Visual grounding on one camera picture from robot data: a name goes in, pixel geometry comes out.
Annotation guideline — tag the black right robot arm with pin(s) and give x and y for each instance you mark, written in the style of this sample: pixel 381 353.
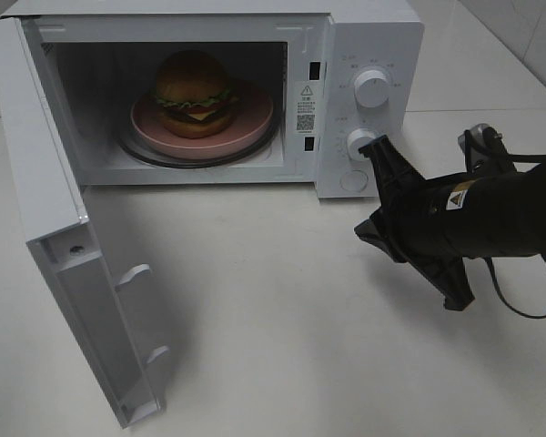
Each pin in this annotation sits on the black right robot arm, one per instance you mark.
pixel 496 208

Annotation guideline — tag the white microwave door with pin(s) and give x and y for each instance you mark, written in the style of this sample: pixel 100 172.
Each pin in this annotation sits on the white microwave door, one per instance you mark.
pixel 73 227

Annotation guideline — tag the white timer knob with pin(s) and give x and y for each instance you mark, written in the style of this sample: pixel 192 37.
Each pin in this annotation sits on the white timer knob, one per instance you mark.
pixel 357 139

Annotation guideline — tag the glass microwave turntable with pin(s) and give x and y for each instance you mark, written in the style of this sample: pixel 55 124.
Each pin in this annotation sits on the glass microwave turntable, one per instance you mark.
pixel 137 148

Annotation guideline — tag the white microwave oven body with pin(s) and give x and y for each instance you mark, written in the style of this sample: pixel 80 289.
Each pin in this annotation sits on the white microwave oven body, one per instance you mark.
pixel 99 160

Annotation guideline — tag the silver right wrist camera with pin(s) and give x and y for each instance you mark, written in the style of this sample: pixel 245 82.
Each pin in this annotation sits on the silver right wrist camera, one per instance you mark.
pixel 484 152

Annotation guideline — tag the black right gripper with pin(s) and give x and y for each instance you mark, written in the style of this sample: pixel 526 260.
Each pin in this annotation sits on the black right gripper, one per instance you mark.
pixel 410 224

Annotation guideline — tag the pink round plate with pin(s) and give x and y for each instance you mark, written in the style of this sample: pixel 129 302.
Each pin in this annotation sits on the pink round plate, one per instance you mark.
pixel 254 117

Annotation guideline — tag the toy hamburger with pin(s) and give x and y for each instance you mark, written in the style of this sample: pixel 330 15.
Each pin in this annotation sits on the toy hamburger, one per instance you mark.
pixel 195 95

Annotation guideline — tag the upper white power knob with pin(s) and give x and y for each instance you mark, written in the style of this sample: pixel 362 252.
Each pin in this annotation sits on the upper white power knob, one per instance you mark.
pixel 371 87

